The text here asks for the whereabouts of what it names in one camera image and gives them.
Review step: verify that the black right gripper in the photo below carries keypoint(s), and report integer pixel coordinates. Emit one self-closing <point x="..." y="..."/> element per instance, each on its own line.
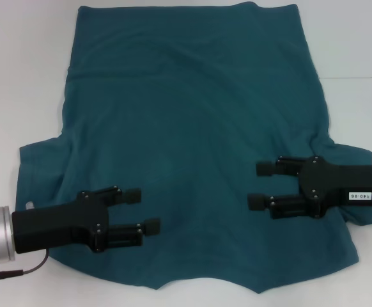
<point x="336" y="185"/>

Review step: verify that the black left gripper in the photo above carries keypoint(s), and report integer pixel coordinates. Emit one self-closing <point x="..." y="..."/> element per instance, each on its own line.
<point x="55" y="224"/>

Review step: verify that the teal blue t-shirt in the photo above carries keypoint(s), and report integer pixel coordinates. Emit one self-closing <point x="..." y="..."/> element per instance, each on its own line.
<point x="189" y="121"/>

